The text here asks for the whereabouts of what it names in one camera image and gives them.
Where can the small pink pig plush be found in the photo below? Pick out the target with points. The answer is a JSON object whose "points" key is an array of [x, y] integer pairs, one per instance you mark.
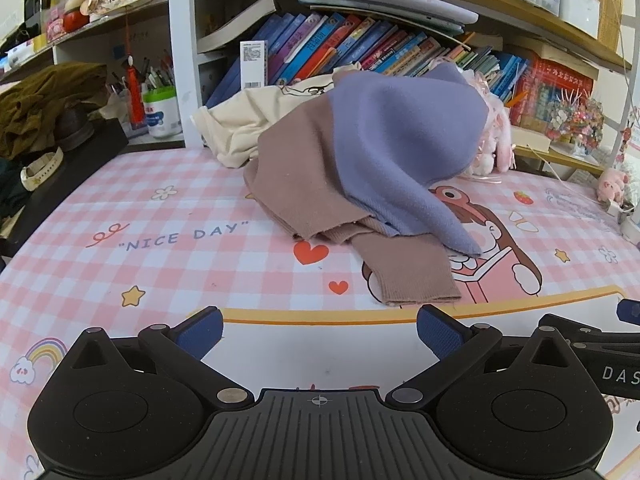
{"points": [[612, 185]]}

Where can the colourful flower bouquet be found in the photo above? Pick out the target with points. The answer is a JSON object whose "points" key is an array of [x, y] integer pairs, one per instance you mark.
{"points": [[575, 120]]}

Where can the dark brown leather object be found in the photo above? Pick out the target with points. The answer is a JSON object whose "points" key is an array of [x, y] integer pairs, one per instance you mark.
{"points": [[74, 127]]}

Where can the white charger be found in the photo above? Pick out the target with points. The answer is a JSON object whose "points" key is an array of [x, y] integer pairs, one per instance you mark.
{"points": [[622, 217]]}

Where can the red apple ornament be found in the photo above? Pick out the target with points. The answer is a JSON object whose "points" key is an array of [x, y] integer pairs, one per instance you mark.
{"points": [[76, 20]]}

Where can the white box with barcode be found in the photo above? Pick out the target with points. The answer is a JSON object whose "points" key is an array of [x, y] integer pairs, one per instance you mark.
{"points": [[253, 65]]}

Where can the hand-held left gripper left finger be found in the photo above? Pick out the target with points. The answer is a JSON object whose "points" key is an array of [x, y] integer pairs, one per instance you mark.
{"points": [[200, 332]]}

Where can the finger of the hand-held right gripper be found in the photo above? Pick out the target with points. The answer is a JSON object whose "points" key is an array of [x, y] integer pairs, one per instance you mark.
{"points": [[631, 311], [590, 332]]}

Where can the white wooden bookshelf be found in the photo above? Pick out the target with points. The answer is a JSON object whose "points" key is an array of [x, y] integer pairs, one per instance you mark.
{"points": [[182, 35]]}

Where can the pink checked printed mat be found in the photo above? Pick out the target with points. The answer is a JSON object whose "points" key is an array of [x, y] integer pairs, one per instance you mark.
{"points": [[165, 240]]}

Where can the white pink rabbit plush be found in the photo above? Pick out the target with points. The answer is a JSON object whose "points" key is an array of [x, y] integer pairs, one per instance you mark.
{"points": [[497, 125]]}

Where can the red boxed book set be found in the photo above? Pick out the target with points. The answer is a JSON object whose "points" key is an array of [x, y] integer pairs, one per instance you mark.
{"points": [[545, 90]]}

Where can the row of colourful books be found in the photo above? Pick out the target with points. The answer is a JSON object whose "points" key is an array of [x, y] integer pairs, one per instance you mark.
{"points": [[350, 45]]}

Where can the white tablet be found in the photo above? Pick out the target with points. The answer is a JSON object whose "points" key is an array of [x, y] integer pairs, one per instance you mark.
{"points": [[410, 0]]}

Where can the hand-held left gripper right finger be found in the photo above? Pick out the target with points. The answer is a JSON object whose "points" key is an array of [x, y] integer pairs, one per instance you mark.
{"points": [[440, 332]]}

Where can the purple and brown sweater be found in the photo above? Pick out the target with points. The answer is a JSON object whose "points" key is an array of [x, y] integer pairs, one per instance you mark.
{"points": [[390, 125]]}

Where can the thick leaning book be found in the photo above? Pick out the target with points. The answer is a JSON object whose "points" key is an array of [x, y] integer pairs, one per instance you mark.
{"points": [[235, 25]]}

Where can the red hanging tassel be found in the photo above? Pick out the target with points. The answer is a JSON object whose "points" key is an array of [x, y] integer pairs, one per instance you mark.
{"points": [[135, 100]]}

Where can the olive green cloth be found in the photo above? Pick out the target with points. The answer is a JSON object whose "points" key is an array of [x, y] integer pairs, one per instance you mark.
{"points": [[45, 100]]}

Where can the cream t-shirt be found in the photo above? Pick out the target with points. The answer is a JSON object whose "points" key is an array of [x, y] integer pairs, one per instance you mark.
{"points": [[235, 115]]}

